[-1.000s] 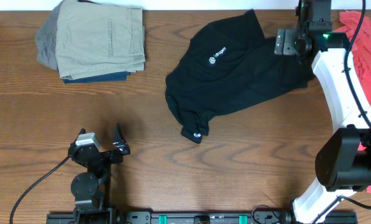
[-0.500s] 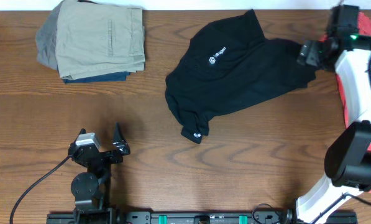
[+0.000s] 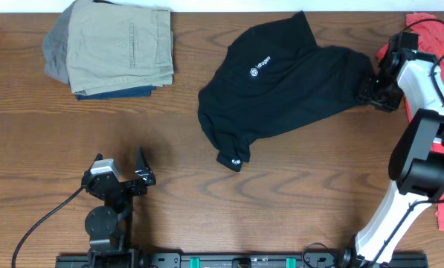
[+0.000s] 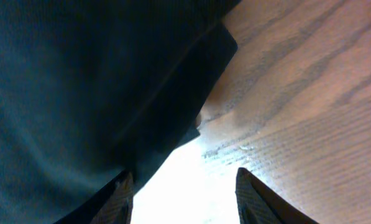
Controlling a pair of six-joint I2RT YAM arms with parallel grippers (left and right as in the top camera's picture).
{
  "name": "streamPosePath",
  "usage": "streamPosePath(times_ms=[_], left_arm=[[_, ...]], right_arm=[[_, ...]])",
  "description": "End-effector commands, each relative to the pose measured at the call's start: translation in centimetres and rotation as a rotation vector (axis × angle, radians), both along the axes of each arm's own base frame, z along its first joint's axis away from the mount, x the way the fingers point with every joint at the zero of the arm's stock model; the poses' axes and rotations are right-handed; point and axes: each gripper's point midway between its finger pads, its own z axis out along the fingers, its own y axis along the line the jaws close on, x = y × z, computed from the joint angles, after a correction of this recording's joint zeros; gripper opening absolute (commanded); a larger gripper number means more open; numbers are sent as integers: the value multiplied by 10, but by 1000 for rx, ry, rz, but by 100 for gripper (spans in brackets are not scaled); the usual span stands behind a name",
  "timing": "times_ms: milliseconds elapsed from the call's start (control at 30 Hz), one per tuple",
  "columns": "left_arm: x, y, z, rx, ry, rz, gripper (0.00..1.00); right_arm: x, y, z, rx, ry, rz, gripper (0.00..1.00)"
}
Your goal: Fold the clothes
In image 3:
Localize black polo shirt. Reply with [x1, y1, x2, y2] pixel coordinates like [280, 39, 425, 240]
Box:
[197, 11, 374, 172]

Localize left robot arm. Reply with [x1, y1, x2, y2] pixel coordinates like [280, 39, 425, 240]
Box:
[81, 147, 156, 267]

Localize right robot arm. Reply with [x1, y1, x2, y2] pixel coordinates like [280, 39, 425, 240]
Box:
[342, 48, 444, 267]

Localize folded beige khaki pants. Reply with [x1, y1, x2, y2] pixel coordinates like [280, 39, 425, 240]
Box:
[66, 0, 174, 95]

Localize folded grey garment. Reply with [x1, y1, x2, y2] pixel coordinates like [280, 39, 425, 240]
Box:
[42, 1, 76, 84]

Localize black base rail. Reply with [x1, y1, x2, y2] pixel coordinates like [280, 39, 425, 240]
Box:
[55, 249, 429, 268]

